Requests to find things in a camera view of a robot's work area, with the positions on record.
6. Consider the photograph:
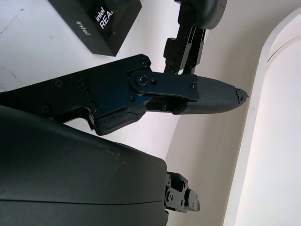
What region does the black printed box lid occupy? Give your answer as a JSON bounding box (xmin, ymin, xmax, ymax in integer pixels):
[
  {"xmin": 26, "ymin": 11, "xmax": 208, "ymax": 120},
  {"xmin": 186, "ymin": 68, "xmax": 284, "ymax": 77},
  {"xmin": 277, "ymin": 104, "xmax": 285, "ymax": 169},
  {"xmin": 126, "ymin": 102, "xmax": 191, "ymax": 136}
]
[{"xmin": 48, "ymin": 0, "xmax": 143, "ymax": 57}]

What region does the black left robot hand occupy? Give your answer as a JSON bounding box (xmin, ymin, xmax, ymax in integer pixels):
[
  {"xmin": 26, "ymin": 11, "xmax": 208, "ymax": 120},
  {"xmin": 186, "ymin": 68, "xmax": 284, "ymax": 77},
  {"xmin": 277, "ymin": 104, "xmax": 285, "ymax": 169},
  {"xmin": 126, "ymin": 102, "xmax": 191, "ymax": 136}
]
[{"xmin": 163, "ymin": 0, "xmax": 228, "ymax": 76}]

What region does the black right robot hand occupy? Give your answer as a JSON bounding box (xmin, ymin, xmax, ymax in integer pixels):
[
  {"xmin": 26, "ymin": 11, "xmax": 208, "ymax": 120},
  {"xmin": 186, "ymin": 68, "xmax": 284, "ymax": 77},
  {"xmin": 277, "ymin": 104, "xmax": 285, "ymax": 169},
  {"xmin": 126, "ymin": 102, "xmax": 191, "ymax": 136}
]
[{"xmin": 0, "ymin": 53, "xmax": 249, "ymax": 226}]

